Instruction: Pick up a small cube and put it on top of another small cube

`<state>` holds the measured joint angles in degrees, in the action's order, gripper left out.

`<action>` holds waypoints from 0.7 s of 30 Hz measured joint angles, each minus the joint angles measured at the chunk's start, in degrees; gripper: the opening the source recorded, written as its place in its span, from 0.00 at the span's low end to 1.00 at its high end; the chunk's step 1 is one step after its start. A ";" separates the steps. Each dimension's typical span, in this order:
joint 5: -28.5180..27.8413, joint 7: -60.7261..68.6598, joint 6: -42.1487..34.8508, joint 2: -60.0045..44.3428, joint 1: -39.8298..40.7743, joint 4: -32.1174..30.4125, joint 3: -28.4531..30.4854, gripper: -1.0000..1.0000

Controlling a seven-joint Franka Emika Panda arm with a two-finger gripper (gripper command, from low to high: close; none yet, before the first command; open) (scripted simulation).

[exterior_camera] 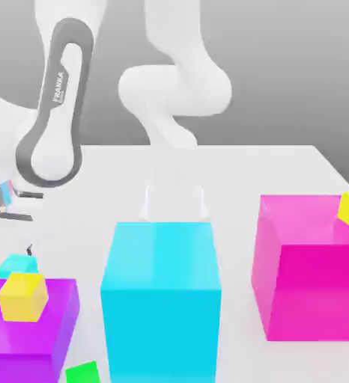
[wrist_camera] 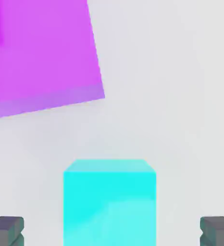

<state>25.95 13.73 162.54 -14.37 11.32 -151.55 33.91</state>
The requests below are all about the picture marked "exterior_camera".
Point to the small cyan cube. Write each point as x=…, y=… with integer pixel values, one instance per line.
x=15, y=263

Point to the large cyan box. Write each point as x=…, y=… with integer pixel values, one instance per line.
x=161, y=323

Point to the small green cube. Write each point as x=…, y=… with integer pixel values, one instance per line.
x=83, y=374

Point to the large purple box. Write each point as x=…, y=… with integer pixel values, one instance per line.
x=27, y=338

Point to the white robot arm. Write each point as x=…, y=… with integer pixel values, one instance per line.
x=174, y=89

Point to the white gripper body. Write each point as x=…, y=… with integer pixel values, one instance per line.
x=8, y=236

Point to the large magenta box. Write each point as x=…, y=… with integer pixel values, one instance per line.
x=318, y=290

